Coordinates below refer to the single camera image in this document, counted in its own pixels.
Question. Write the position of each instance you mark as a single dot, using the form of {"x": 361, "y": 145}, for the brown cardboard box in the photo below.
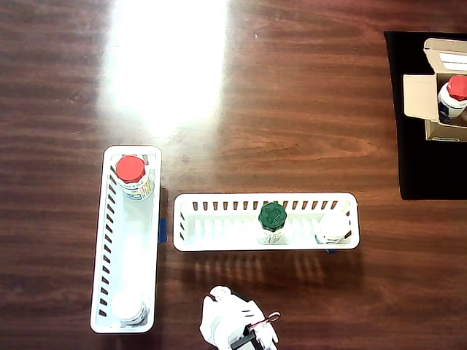
{"x": 419, "y": 95}

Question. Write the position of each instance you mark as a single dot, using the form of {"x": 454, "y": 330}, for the red-capped bottle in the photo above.
{"x": 130, "y": 169}
{"x": 456, "y": 89}

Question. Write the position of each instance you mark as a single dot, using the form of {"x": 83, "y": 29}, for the white plastic basket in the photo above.
{"x": 226, "y": 233}
{"x": 126, "y": 255}

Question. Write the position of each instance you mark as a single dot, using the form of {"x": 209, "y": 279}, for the white-capped bottle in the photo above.
{"x": 126, "y": 304}
{"x": 332, "y": 226}

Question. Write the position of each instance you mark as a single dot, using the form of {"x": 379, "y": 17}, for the green-capped bottle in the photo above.
{"x": 272, "y": 216}

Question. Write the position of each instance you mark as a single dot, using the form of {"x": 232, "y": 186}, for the blue tape strip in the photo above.
{"x": 163, "y": 230}

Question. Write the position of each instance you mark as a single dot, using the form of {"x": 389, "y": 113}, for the small blue tape piece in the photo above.
{"x": 330, "y": 251}

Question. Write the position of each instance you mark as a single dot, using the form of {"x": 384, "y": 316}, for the black cloth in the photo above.
{"x": 434, "y": 167}

